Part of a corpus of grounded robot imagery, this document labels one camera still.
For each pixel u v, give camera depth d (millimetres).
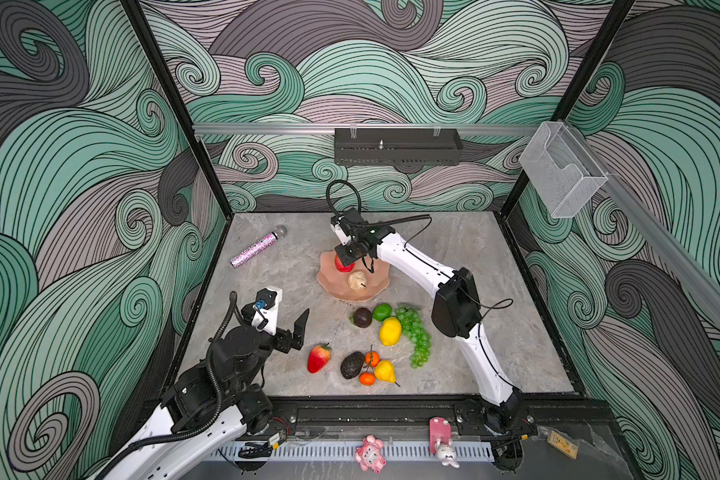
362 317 872
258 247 1067
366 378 777
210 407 450
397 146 944
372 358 812
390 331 849
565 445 684
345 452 697
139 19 714
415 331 837
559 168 796
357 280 923
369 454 658
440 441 658
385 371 778
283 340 580
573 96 856
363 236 691
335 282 978
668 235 608
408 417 744
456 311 577
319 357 803
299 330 590
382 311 899
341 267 951
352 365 777
